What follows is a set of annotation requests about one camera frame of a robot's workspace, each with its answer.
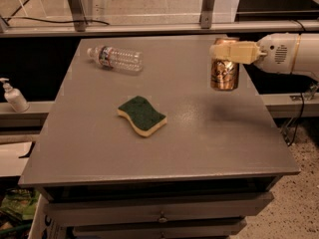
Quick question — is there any white pump dispenser bottle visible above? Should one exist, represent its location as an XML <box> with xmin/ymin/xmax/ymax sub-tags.
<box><xmin>0</xmin><ymin>78</ymin><xmax>29</xmax><ymax>113</ymax></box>

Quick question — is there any right metal bracket post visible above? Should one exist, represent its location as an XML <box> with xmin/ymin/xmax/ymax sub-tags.
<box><xmin>199</xmin><ymin>0</ymin><xmax>215</xmax><ymax>29</ymax></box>

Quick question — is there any black cable at right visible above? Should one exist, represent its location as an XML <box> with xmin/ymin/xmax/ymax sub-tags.
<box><xmin>286</xmin><ymin>18</ymin><xmax>308</xmax><ymax>147</ymax></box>

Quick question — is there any grey lower drawer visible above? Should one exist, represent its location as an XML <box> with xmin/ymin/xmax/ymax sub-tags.
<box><xmin>73</xmin><ymin>218</ymin><xmax>246</xmax><ymax>239</ymax></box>

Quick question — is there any black cable on floor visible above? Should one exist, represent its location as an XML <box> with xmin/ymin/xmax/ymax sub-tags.
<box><xmin>1</xmin><ymin>16</ymin><xmax>111</xmax><ymax>27</ymax></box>

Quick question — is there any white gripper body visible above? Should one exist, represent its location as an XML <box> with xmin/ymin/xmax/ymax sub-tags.
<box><xmin>255</xmin><ymin>33</ymin><xmax>300</xmax><ymax>74</ymax></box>

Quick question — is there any green and yellow sponge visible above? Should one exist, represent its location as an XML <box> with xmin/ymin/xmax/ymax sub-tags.
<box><xmin>117</xmin><ymin>96</ymin><xmax>167</xmax><ymax>137</ymax></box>

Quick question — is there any metal bracket post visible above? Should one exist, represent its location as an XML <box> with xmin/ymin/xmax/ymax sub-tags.
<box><xmin>67</xmin><ymin>0</ymin><xmax>87</xmax><ymax>32</ymax></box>
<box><xmin>199</xmin><ymin>0</ymin><xmax>215</xmax><ymax>29</ymax></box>

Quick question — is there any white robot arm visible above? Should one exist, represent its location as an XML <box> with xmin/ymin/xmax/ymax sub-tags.
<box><xmin>209</xmin><ymin>33</ymin><xmax>319</xmax><ymax>81</ymax></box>

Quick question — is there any grey drawer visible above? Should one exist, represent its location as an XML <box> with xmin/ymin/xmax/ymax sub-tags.
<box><xmin>44</xmin><ymin>192</ymin><xmax>273</xmax><ymax>226</ymax></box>
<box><xmin>73</xmin><ymin>218</ymin><xmax>246</xmax><ymax>239</ymax></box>

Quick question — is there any grey upper drawer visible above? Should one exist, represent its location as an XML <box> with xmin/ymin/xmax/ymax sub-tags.
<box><xmin>44</xmin><ymin>192</ymin><xmax>273</xmax><ymax>226</ymax></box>

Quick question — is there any clear plastic water bottle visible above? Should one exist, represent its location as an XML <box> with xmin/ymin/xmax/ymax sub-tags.
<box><xmin>87</xmin><ymin>45</ymin><xmax>143</xmax><ymax>73</ymax></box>

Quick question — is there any green snack bag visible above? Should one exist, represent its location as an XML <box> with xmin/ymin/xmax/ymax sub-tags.
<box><xmin>0</xmin><ymin>188</ymin><xmax>40</xmax><ymax>221</ymax></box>

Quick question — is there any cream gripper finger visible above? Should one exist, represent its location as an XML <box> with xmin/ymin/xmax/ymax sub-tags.
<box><xmin>209</xmin><ymin>41</ymin><xmax>266</xmax><ymax>64</ymax></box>

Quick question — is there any white cardboard box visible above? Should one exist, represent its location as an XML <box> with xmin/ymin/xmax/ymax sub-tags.
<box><xmin>28</xmin><ymin>195</ymin><xmax>66</xmax><ymax>239</ymax></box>

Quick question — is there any left metal bracket post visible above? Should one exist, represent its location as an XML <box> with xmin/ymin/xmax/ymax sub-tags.
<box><xmin>67</xmin><ymin>0</ymin><xmax>87</xmax><ymax>32</ymax></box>

